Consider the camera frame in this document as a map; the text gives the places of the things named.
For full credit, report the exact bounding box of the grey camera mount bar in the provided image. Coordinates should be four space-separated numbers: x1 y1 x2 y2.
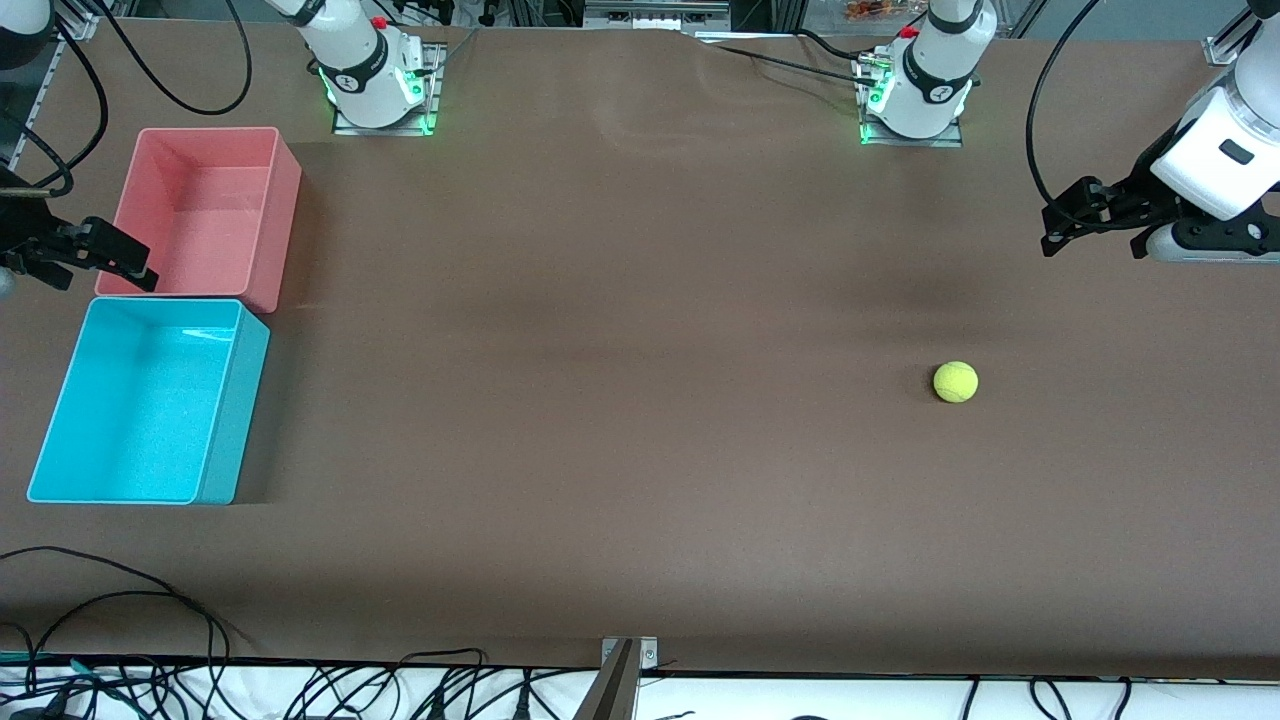
570 640 641 720

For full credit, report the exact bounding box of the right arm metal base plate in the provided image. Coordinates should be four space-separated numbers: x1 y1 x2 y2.
332 42 447 137

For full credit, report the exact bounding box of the blue plastic bin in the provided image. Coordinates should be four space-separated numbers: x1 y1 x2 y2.
26 297 271 506

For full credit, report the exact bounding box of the clear box with orange contents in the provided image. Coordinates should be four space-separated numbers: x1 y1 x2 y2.
843 0 926 23

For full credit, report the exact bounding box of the short black arched cable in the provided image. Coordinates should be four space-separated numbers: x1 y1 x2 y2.
398 648 488 669

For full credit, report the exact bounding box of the long grey frame rail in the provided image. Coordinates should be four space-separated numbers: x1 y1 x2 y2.
10 38 63 171

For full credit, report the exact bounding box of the pink plastic bin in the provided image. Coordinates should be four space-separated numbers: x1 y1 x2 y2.
95 126 303 315

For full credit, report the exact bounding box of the small metal bracket plate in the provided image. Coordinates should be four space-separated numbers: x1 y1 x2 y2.
600 636 659 673

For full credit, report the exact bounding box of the short aluminium profile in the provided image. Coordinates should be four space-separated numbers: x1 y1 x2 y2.
55 0 136 41
1205 0 1280 67

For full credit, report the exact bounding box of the silver metal device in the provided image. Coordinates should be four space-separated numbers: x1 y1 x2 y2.
583 0 731 31

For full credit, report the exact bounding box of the long black looped cable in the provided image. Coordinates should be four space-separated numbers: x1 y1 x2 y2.
0 545 233 666
20 590 217 691

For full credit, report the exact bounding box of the teal cable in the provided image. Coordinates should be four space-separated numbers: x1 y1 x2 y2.
0 650 151 703

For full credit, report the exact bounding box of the yellow tennis ball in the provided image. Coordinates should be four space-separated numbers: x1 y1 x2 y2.
933 360 980 405

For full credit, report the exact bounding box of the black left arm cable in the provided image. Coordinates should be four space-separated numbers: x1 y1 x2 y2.
1025 0 1259 211

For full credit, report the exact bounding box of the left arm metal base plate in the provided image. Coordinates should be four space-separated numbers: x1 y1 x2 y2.
858 50 967 149

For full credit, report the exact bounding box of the thin black table cable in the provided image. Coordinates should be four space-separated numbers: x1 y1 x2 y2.
715 44 881 87

